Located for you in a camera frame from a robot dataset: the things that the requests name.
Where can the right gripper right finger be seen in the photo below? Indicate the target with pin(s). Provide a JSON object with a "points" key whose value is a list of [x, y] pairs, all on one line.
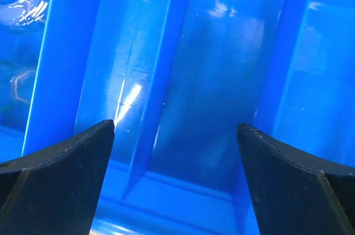
{"points": [[292, 191]]}

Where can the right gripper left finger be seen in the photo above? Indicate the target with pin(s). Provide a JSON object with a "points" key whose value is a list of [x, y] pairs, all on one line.
{"points": [[56, 190]]}

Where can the blue compartment bin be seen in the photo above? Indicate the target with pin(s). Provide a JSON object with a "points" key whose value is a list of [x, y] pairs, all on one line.
{"points": [[177, 77]]}

